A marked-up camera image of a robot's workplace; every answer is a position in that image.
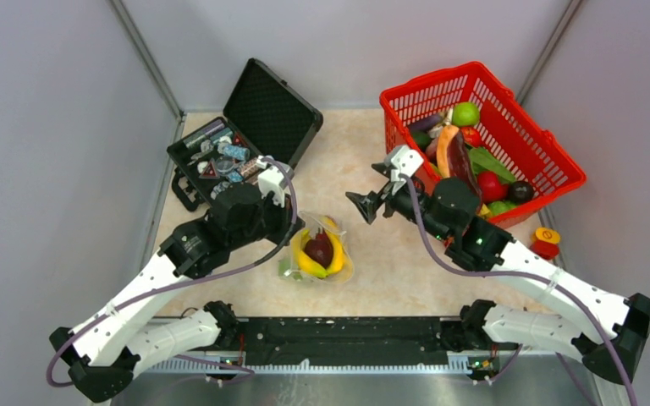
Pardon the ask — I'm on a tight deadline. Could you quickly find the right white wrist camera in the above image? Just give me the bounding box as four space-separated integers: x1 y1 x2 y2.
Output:
371 145 424 196

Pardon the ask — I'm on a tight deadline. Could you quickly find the green leaf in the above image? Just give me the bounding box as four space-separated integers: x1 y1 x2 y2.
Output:
468 147 517 184

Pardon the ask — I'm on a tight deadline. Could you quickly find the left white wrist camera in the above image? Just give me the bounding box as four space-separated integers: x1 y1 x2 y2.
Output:
256 156 294 207

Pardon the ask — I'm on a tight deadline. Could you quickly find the dark purple eggplant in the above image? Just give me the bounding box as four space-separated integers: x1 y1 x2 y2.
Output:
446 131 481 195

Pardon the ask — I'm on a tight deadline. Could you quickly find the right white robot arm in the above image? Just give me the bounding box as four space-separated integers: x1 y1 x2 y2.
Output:
346 178 650 385

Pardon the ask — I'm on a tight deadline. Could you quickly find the clear zip top bag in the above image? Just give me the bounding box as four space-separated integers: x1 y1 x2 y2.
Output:
278 211 354 284

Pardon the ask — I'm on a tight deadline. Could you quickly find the dark red fruit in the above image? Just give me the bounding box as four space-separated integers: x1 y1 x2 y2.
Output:
303 229 333 268

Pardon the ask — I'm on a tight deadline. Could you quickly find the yellow banana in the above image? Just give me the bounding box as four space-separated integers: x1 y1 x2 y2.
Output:
293 228 346 278

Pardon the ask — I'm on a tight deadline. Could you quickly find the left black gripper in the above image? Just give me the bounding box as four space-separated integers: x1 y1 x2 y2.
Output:
229 189 306 250

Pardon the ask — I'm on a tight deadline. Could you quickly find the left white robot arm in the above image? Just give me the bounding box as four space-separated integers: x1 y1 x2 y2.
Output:
45 178 303 403

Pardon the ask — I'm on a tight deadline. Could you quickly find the dark plum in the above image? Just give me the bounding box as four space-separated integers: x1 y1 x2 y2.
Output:
507 180 535 205

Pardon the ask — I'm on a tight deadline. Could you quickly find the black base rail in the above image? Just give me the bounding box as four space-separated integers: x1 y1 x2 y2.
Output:
185 316 520 368

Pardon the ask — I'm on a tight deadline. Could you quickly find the red apple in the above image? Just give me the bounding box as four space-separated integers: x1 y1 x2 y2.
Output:
460 126 484 148
476 171 508 204

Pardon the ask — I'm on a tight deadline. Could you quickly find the green apple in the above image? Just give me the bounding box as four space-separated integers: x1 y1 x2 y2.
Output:
451 101 481 127

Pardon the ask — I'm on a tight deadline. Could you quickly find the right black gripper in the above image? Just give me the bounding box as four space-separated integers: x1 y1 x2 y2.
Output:
346 163 450 243

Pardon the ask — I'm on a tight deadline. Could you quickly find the red plastic basket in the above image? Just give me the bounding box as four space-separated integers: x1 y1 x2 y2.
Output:
379 61 587 228

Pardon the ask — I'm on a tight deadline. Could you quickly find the black open case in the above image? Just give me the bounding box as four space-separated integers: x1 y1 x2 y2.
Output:
167 58 323 212

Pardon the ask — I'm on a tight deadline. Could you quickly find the dark green avocado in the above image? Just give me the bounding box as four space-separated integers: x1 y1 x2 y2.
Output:
410 130 432 151

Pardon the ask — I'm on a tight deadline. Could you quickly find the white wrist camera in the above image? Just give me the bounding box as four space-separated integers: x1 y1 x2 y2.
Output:
256 156 294 207
371 145 424 196

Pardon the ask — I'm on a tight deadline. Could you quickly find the red yellow emergency button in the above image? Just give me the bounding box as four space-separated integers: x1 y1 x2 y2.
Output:
529 227 561 261

